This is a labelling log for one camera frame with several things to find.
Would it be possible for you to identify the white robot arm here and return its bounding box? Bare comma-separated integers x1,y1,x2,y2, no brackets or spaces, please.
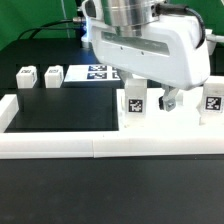
82,0,224,111

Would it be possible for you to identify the white U-shaped obstacle fence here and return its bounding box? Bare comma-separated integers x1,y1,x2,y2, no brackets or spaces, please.
0,94,224,159

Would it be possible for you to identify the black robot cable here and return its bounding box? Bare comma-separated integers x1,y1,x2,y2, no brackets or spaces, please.
17,0,88,41

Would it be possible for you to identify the white sheet with AprilTags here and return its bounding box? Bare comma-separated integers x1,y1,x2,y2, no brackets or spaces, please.
64,64,120,82

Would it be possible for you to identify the white square table top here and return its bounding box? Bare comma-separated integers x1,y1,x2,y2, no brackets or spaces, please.
117,87,221,130

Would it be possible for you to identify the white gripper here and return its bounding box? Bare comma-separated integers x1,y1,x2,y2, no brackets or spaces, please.
91,16,210,112

